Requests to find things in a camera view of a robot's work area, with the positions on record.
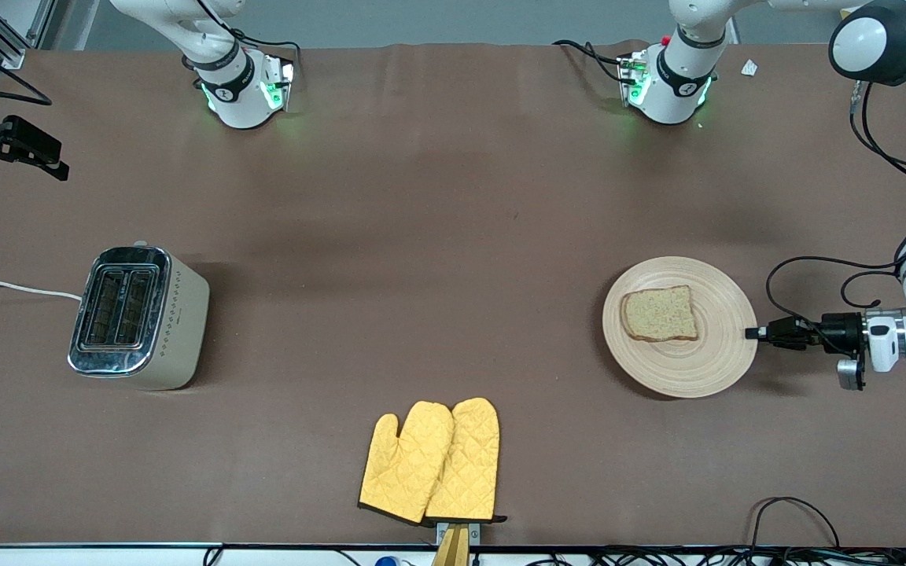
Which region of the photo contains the wooden stick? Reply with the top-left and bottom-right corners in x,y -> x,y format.
431,525 -> 471,566

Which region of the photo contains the small metal bracket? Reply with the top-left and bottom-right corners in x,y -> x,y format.
436,521 -> 481,547

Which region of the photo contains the black looped cable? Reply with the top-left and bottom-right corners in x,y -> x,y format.
750,497 -> 841,551

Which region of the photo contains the round wooden plate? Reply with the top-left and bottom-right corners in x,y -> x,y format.
602,256 -> 758,399

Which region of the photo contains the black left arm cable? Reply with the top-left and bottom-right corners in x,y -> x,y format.
765,79 -> 906,317

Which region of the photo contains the brown bread slice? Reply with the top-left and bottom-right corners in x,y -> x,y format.
621,285 -> 699,343

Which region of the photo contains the cream and chrome toaster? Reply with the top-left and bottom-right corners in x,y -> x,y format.
68,242 -> 210,391

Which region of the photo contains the black cable tangle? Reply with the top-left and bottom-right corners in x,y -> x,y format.
524,546 -> 906,566

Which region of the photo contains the brown table cover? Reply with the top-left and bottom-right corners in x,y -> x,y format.
0,39 -> 906,549

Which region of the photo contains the yellow quilted oven mitt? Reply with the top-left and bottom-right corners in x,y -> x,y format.
359,401 -> 455,525
424,397 -> 507,525

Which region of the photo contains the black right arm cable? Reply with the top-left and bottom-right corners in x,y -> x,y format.
0,31 -> 54,107

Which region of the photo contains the black base cable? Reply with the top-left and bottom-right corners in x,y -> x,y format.
554,39 -> 628,83
229,30 -> 302,79

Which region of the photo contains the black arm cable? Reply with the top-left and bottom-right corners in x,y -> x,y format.
765,79 -> 906,317
0,31 -> 54,107

